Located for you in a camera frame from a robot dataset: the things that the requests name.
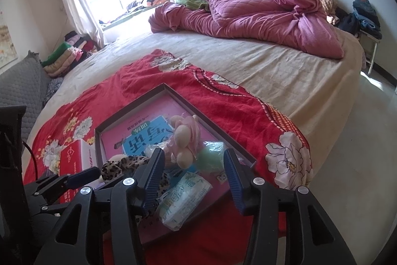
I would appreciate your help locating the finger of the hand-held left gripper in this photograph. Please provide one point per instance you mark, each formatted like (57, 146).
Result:
(83, 175)
(55, 199)

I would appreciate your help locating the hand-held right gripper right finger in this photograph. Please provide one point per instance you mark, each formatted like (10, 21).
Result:
(232, 181)

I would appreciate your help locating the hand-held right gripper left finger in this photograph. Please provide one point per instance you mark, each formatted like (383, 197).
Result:
(155, 181)

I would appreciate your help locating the green white tissue pack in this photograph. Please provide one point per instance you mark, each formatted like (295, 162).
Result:
(183, 196)

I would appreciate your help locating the green bun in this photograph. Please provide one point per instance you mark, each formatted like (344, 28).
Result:
(211, 156)

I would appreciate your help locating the leopard print scrunchie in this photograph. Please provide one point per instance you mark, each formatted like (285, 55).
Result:
(124, 164)

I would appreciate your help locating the pink plush toy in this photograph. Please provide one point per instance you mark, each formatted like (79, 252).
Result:
(183, 134)

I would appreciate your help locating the pink shallow box tray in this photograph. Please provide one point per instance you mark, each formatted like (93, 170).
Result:
(145, 116)

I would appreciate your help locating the white and red carton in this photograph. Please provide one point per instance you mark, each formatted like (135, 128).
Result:
(74, 156)

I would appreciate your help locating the grey quilted headboard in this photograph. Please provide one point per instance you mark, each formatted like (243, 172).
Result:
(21, 88)

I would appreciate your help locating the red floral blanket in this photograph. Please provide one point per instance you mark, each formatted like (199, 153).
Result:
(217, 103)

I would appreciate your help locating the dark floral cloth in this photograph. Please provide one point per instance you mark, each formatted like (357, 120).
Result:
(52, 89)

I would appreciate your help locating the stack of folded clothes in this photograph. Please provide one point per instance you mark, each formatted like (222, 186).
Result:
(68, 57)

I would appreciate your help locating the bed with beige sheet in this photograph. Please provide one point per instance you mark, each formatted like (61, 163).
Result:
(279, 72)

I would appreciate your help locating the cream curtain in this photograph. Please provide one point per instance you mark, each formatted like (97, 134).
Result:
(77, 4)

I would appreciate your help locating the pink quilted duvet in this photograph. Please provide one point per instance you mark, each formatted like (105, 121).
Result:
(248, 10)

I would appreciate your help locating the green cloth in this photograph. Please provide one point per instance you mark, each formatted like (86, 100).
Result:
(192, 2)

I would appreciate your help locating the white metal chair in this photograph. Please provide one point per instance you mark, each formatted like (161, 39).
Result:
(373, 47)

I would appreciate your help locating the tan knitted cloth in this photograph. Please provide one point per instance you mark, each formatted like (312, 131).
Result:
(328, 5)

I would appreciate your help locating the pile of dark clothes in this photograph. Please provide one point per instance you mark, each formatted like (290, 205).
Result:
(366, 16)

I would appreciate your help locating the wall poster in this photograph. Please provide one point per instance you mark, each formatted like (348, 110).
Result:
(6, 44)

